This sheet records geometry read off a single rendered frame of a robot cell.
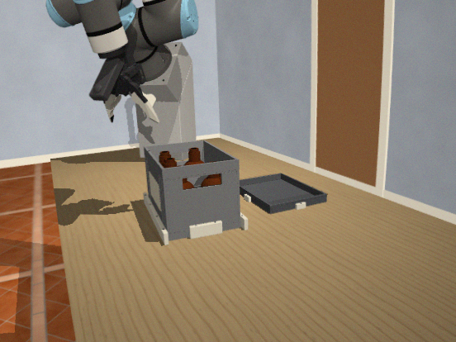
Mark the grey plastic crate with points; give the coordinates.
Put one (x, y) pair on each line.
(198, 205)

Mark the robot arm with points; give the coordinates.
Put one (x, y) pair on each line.
(147, 29)

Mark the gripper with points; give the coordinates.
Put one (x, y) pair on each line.
(123, 85)

